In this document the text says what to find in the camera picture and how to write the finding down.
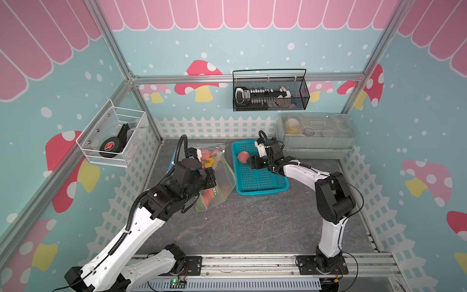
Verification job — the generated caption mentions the yellow peach with leaf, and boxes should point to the yellow peach with leaf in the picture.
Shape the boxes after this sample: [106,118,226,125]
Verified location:
[203,158,215,168]

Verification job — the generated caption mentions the pink peach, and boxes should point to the pink peach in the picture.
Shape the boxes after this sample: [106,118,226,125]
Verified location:
[201,149,212,161]
[237,151,251,164]
[201,189,216,208]

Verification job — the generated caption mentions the clear bag green cartoon print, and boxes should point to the clear bag green cartoon print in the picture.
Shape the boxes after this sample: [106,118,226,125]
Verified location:
[194,149,237,214]

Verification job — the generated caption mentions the clear blue zipper bag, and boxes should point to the clear blue zipper bag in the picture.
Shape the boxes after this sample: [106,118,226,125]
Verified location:
[187,142,232,172]

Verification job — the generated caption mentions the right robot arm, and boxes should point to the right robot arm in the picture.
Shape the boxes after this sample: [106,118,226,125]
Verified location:
[248,131,356,274]

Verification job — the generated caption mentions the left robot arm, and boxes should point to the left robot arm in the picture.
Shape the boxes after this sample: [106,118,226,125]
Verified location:
[64,135,216,292]

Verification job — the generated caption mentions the teal plastic perforated basket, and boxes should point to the teal plastic perforated basket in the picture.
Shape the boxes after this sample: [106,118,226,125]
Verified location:
[231,138,291,197]

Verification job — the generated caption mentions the clear plastic storage box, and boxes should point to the clear plastic storage box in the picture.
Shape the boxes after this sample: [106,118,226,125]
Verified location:
[276,113,359,159]

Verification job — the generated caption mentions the black tape roll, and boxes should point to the black tape roll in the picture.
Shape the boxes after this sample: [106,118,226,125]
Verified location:
[99,124,130,158]

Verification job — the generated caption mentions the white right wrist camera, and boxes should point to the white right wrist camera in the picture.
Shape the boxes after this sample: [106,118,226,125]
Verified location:
[254,141,267,158]

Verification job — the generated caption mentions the black wire mesh basket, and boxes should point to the black wire mesh basket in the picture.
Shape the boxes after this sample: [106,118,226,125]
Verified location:
[232,69,310,111]

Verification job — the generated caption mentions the clear acrylic wall bin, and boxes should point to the clear acrylic wall bin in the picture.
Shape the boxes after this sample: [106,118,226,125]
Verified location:
[76,100,148,168]

